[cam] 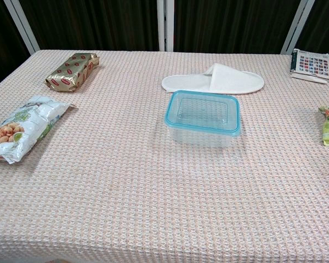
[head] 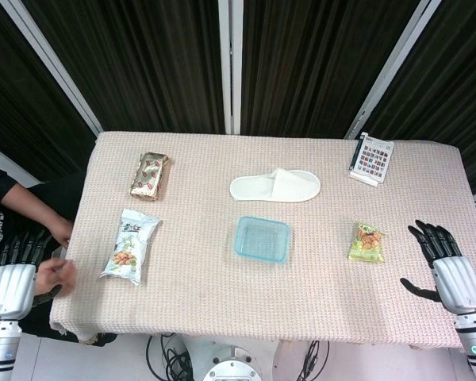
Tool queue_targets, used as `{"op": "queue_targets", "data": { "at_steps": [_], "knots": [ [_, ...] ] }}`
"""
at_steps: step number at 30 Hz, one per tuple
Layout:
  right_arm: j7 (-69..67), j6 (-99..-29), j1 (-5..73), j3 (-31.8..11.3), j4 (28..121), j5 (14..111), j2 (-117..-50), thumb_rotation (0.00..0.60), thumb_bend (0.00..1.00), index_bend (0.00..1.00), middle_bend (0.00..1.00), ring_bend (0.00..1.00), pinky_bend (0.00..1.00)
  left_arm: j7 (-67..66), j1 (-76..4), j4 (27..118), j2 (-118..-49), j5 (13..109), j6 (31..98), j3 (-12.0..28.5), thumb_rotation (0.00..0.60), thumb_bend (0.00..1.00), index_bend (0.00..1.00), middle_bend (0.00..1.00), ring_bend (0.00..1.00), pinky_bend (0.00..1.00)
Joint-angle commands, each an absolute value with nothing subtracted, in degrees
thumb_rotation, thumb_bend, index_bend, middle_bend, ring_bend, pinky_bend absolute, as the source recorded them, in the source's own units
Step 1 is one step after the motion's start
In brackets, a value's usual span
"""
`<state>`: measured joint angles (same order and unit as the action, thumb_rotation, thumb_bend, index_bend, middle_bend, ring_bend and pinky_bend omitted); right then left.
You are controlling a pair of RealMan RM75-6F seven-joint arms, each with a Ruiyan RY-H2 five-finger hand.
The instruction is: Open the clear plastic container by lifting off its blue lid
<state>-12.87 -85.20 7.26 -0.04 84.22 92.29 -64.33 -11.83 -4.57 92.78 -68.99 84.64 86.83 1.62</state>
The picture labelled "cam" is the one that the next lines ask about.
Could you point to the box with colourful squares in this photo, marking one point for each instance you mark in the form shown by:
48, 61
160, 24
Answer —
312, 64

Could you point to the white metal frame post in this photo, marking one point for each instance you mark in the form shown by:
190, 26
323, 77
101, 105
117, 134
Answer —
168, 24
22, 24
297, 27

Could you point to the gold foil snack package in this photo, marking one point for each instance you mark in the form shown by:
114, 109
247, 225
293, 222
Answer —
71, 72

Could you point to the white nut snack bag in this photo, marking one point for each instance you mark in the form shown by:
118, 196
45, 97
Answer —
30, 123

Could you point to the clear blue-rimmed plastic container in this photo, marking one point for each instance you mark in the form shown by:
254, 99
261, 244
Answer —
203, 109

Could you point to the pink woven tablecloth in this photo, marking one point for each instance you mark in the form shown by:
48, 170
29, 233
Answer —
126, 191

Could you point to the black pleated curtain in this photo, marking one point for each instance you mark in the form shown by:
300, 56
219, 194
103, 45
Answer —
98, 24
0, 41
323, 24
230, 24

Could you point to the white disposable slipper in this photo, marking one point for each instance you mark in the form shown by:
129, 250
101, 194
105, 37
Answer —
227, 79

